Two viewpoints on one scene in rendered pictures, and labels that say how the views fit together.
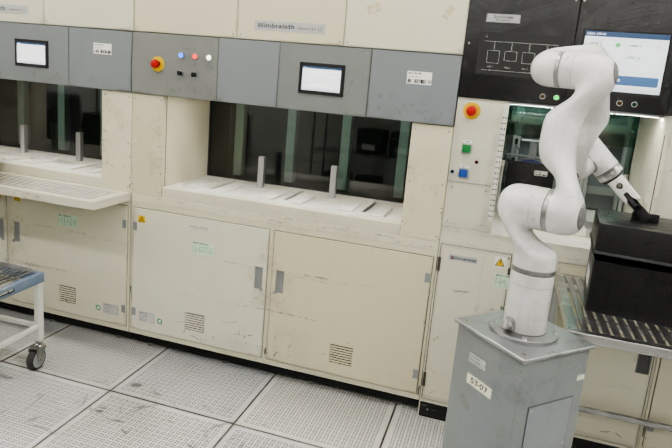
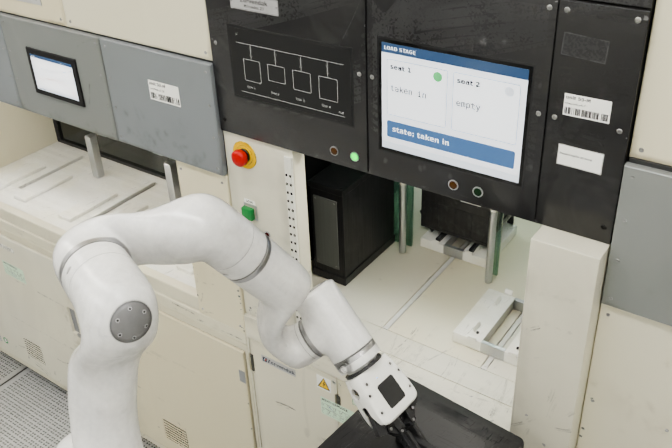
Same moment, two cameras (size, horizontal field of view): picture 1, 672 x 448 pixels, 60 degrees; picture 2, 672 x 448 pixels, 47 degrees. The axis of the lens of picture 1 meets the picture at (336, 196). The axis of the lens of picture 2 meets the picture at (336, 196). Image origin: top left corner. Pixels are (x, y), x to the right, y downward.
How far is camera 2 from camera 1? 1.70 m
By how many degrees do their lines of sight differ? 27
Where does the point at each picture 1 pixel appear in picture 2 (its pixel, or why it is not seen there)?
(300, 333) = not seen: hidden behind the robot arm
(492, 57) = (251, 72)
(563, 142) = (80, 418)
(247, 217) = (42, 245)
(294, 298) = not seen: hidden behind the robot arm
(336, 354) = (171, 432)
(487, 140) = (274, 205)
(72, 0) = not seen: outside the picture
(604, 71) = (91, 329)
